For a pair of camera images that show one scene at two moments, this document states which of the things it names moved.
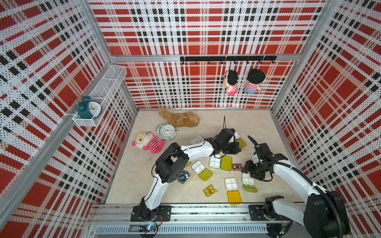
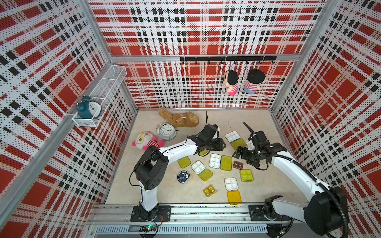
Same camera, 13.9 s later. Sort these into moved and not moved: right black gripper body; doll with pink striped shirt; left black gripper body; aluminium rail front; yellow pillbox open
Moved: right black gripper body; left black gripper body
Not moved: yellow pillbox open; aluminium rail front; doll with pink striped shirt
